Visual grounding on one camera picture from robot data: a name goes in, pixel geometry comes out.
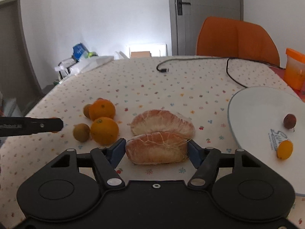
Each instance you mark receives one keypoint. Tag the orange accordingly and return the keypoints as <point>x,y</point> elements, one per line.
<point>104,130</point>
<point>102,109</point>

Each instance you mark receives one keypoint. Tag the dark red lychee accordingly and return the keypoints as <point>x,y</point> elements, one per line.
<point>290,121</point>

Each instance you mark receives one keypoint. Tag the white flat board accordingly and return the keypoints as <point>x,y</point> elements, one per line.
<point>157,50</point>

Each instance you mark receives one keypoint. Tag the white round plate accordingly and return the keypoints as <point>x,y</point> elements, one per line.
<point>257,114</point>

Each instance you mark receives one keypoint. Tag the green packet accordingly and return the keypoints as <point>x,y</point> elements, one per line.
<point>91,54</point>

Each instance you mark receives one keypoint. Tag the red orange printed mat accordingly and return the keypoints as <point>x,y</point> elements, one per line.
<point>278,72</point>

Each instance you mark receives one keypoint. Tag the wide peeled pomelo segment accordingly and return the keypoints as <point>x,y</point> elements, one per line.
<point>162,121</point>

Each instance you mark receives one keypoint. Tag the grey door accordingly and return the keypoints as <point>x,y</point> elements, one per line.
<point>209,16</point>

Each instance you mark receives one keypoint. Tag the grey door frame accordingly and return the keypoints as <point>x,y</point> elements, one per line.
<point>16,52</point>

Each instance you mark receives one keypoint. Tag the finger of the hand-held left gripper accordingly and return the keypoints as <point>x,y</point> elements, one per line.
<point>35,125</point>

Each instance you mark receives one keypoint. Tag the cardboard box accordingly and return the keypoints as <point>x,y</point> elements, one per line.
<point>140,54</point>

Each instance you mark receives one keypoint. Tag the blue plastic bag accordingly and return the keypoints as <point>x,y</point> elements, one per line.
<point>79,51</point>

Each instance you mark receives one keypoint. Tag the brown kiwi fruit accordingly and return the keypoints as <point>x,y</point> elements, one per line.
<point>81,132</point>
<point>86,111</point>

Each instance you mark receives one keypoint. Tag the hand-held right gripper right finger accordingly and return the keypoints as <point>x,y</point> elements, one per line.
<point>194,153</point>

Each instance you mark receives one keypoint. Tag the white plastic bag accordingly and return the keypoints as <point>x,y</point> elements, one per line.
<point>90,63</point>

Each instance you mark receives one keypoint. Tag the narrow peeled pomelo segment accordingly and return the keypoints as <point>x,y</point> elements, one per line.
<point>154,150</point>

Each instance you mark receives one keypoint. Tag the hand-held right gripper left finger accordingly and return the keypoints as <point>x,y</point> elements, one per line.
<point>118,149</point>

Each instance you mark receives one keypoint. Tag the orange lidded plastic cup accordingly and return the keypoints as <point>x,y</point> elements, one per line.
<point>294,70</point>

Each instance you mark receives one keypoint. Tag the orange chair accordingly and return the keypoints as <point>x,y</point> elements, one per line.
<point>236,40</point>

